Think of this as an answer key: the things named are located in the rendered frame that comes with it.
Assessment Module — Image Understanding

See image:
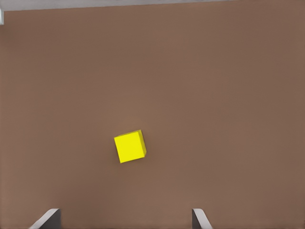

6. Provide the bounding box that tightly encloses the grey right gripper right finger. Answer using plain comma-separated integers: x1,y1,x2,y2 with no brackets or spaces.
192,208,213,229

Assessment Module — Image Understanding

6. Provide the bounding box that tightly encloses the yellow cube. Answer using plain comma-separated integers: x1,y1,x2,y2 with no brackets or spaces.
113,129,147,164

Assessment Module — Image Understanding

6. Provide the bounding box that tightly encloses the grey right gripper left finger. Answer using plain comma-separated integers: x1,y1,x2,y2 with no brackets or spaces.
29,208,61,229

